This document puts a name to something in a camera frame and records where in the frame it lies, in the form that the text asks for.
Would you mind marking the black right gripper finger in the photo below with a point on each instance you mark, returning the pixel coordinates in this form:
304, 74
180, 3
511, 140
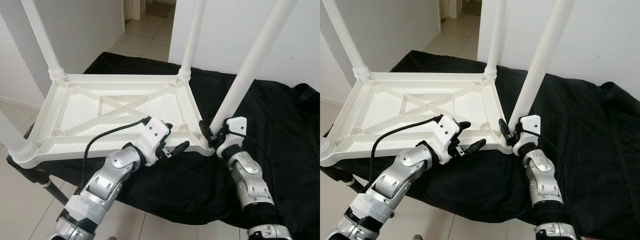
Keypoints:
205, 131
504, 129

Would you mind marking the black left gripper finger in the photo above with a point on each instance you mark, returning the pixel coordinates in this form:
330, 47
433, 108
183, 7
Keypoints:
168, 127
180, 147
464, 126
475, 145

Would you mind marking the white plastic table leg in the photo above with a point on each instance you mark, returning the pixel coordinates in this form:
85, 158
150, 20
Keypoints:
192, 35
345, 35
326, 152
42, 35
255, 55
17, 145
495, 35
542, 55

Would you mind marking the white plastic table top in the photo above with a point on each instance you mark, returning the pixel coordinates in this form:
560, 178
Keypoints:
75, 115
380, 115

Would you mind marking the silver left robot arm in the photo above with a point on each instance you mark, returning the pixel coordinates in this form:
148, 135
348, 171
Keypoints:
105, 180
395, 177

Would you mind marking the black fabric table cover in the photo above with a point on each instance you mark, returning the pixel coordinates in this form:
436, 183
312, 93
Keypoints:
590, 150
280, 150

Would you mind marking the black metal table leg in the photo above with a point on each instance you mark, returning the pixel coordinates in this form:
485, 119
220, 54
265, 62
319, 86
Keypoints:
356, 184
54, 192

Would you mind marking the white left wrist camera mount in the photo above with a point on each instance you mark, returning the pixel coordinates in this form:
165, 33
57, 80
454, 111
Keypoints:
447, 132
155, 132

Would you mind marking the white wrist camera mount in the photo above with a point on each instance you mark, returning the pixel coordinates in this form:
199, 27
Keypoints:
447, 132
237, 125
531, 124
155, 132

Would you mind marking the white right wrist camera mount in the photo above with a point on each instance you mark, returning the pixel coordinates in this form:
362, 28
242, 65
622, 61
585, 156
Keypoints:
237, 125
531, 124

